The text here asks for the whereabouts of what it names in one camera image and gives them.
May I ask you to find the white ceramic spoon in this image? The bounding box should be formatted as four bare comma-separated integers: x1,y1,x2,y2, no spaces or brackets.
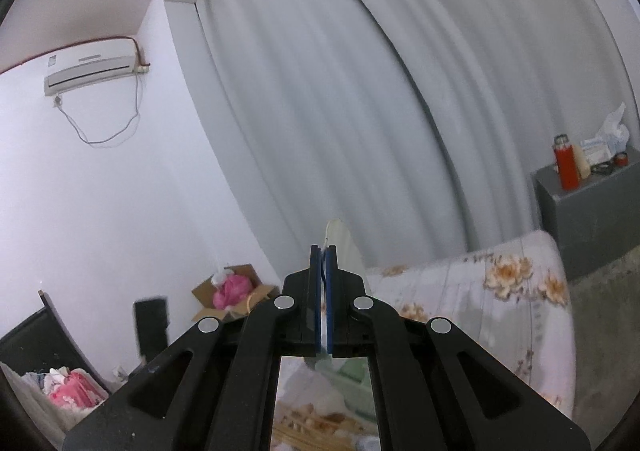
320,218,373,294

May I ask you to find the red thermos bottle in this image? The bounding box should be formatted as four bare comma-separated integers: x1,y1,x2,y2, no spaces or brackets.
552,134,581,191

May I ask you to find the white air conditioner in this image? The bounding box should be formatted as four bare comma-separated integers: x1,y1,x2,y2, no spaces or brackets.
44,38,138,97

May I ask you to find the dark chair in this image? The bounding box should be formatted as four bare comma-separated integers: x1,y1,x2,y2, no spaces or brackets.
0,291,113,397

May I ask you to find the grey cabinet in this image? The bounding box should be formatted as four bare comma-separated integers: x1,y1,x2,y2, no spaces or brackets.
531,146,640,282

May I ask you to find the air conditioner power cord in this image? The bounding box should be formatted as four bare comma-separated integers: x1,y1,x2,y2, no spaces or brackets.
52,46,151,148

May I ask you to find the grey curtain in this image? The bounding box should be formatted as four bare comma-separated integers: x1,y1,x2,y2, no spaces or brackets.
197,0,636,277

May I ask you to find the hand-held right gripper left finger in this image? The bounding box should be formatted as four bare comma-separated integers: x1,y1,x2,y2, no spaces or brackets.
62,245,323,451

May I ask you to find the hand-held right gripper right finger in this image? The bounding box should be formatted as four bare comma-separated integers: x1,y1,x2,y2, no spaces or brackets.
325,245,591,451

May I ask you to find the beige bottle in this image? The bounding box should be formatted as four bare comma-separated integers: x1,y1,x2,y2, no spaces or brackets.
575,144,593,179

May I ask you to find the floral plaid tablecloth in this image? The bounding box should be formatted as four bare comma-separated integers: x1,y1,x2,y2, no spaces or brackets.
272,231,576,451

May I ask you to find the open cardboard box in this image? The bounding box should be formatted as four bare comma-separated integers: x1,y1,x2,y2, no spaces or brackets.
192,263,281,324

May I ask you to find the black speaker box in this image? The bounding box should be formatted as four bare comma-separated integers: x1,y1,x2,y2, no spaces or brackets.
134,297,168,362

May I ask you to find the pink plastic bag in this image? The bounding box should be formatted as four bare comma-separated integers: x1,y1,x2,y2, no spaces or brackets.
212,273,256,311

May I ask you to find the white tissue pack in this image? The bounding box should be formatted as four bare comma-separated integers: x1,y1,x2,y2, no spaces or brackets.
580,102,631,164

